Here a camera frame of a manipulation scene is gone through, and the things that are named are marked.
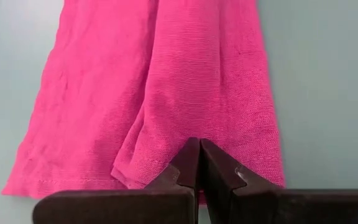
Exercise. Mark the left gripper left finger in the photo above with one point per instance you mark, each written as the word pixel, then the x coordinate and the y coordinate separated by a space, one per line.
pixel 179 174

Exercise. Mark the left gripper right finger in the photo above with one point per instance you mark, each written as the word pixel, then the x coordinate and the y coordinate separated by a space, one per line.
pixel 219 174

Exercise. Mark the magenta towel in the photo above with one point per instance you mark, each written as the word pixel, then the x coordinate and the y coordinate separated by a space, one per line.
pixel 120 77

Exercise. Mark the green table mat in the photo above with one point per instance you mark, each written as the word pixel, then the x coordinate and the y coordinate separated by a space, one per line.
pixel 322 93

